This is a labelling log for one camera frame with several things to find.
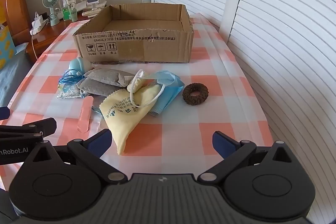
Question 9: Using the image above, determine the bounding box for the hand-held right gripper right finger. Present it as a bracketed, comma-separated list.
[197, 131, 300, 185]

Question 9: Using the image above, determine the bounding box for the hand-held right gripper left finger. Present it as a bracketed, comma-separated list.
[25, 129, 127, 184]

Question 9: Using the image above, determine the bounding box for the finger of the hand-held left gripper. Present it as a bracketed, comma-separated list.
[0, 107, 11, 121]
[0, 118, 57, 140]

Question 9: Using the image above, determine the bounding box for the yellow lens cloth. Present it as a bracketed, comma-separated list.
[101, 85, 161, 156]

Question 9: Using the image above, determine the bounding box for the brown knitted scrunchie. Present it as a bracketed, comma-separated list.
[182, 83, 209, 106]

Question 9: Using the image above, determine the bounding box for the grey fabric pouch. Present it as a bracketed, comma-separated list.
[85, 68, 136, 87]
[77, 79, 129, 97]

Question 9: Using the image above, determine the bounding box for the cream knitted scrunchie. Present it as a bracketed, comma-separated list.
[127, 77, 146, 93]

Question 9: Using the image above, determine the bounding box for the blue face mask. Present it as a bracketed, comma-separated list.
[133, 69, 186, 117]

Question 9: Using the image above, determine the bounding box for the light blue plush toy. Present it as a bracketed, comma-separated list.
[69, 57, 91, 75]

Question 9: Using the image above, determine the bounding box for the brown cardboard box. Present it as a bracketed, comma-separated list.
[73, 3, 195, 64]

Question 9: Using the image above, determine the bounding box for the pink white checked tablecloth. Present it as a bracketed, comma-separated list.
[0, 13, 275, 189]

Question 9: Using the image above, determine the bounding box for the pink flat strip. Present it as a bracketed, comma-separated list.
[78, 96, 94, 133]

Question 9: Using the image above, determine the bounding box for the grey blue bedsheet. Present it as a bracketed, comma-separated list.
[0, 43, 33, 107]

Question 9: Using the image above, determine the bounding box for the patterned fabric sachet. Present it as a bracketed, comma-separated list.
[56, 85, 86, 100]

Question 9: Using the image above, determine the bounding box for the yellow blue printed bag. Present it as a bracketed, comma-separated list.
[0, 22, 16, 70]

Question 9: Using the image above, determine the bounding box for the wooden nightstand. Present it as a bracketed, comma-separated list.
[26, 10, 91, 62]

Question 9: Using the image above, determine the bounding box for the white power strip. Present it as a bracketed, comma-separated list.
[31, 20, 49, 35]

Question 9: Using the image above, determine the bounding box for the white charger plug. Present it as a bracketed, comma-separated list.
[34, 12, 47, 24]

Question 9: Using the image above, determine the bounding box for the wooden headboard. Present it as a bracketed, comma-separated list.
[0, 0, 30, 46]

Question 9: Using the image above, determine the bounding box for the pale green cup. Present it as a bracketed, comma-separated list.
[70, 2, 78, 22]

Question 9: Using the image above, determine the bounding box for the blue string tassel pouch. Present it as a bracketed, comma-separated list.
[58, 69, 86, 88]

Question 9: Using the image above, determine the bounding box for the white cable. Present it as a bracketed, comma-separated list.
[30, 27, 39, 60]

